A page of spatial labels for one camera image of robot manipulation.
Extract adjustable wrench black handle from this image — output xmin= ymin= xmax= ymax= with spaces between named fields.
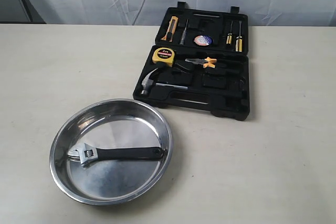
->
xmin=67 ymin=143 xmax=164 ymax=166

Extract yellow tape measure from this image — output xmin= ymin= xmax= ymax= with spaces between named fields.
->
xmin=152 ymin=47 xmax=175 ymax=67

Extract black plastic tool case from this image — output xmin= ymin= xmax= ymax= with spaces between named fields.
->
xmin=133 ymin=2 xmax=250 ymax=121

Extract yellow utility knife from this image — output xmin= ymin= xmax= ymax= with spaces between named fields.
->
xmin=161 ymin=16 xmax=178 ymax=42

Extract small precision screwdriver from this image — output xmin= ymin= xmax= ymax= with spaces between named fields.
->
xmin=180 ymin=19 xmax=189 ymax=45

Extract yellow black screwdriver right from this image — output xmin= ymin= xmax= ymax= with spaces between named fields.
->
xmin=235 ymin=20 xmax=243 ymax=52

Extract yellow black screwdriver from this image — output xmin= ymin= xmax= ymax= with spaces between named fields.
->
xmin=235 ymin=20 xmax=243 ymax=52
xmin=226 ymin=21 xmax=233 ymax=45

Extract round stainless steel tray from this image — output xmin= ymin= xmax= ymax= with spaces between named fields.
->
xmin=49 ymin=99 xmax=173 ymax=206

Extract steel claw hammer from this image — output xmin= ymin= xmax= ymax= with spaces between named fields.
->
xmin=140 ymin=68 xmax=188 ymax=96

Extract yellow black screwdriver left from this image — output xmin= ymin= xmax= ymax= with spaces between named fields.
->
xmin=226 ymin=21 xmax=233 ymax=45

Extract yellow handled pliers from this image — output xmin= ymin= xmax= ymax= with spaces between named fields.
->
xmin=185 ymin=57 xmax=217 ymax=68

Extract electrical tape roll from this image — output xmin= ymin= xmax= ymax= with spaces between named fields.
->
xmin=194 ymin=35 xmax=213 ymax=47

